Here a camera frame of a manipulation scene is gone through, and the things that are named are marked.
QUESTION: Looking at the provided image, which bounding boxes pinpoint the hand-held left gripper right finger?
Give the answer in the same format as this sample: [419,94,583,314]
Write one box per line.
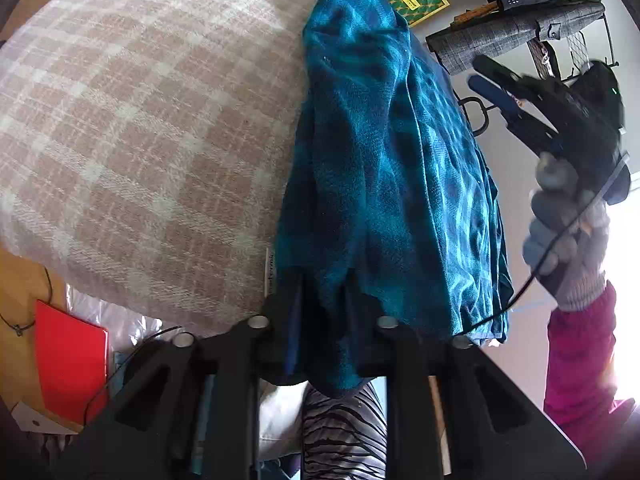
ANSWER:
[346,290,588,480]

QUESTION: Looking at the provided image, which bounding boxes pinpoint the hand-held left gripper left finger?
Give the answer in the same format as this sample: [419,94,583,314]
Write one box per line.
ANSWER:
[47,271,308,480]

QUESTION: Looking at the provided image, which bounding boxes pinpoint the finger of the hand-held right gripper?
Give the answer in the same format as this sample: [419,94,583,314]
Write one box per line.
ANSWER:
[467,75,556,153]
[472,55,531,92]

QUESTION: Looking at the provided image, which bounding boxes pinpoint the teal plaid fleece jacket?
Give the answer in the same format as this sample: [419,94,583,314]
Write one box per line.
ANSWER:
[274,0,516,398]

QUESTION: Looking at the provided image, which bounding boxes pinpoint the person's right forearm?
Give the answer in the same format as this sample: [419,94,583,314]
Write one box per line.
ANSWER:
[542,282,638,448]

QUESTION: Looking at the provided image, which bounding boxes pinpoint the black metal clothes rack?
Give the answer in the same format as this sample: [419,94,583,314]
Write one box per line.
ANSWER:
[457,0,626,136]

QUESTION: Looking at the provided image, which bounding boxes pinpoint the person's right hand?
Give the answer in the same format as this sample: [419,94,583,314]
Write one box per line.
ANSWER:
[522,152,612,313]

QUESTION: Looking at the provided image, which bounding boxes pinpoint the grey checked coat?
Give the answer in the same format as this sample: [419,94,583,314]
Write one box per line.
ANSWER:
[426,0,606,76]

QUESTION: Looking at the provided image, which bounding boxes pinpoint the wooden hanger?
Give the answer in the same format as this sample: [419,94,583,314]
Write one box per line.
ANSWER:
[451,2,501,29]

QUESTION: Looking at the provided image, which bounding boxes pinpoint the white cloth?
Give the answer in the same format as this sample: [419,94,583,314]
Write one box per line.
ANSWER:
[257,385,306,461]

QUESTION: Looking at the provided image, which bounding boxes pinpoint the zebra striped cloth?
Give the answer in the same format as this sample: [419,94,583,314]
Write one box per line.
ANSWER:
[300,382,388,480]

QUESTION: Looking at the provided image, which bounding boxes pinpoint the bright window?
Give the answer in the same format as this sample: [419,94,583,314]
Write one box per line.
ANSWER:
[607,172,640,403]

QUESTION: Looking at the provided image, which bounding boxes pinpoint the clear plastic bag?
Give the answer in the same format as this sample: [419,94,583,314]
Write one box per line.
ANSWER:
[65,285,163,361]

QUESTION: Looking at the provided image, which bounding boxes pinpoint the red notebook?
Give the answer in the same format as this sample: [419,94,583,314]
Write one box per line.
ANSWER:
[34,300,110,423]

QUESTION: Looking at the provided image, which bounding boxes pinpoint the pink white checked blanket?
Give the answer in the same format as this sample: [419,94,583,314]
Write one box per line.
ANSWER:
[0,0,351,338]

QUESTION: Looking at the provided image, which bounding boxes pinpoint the white card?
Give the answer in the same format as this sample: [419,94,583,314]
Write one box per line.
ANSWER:
[11,400,83,435]

